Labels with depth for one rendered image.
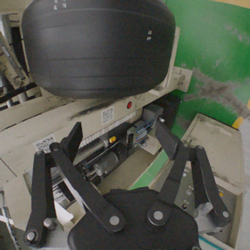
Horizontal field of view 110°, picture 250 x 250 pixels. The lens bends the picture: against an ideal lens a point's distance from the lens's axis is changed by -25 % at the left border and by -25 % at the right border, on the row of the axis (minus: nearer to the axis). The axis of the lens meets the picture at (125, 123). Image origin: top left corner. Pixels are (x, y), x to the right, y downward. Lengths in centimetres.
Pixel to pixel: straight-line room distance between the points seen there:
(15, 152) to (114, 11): 45
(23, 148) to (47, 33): 33
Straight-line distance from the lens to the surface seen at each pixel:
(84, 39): 28
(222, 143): 122
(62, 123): 44
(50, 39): 32
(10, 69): 76
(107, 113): 55
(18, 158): 47
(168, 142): 17
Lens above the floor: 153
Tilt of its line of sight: 39 degrees down
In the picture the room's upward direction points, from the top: 122 degrees counter-clockwise
